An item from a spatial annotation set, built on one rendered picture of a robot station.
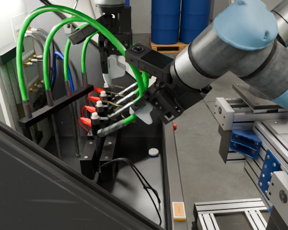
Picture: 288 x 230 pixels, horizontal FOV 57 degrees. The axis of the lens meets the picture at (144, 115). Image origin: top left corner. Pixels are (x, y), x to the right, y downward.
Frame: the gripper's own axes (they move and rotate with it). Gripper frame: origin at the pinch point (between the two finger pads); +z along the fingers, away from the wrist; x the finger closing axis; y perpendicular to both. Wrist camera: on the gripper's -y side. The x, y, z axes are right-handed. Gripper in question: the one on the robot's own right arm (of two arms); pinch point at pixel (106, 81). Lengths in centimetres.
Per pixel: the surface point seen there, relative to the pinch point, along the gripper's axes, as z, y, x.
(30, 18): -17.6, -16.3, -4.0
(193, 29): 78, 97, 478
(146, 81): 2.7, 11.2, 7.3
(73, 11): -19.7, -4.6, -8.8
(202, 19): 59, 114, 480
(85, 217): 13.6, 0.2, -35.0
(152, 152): 37.1, 13.7, 17.6
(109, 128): 8.0, 2.0, -11.7
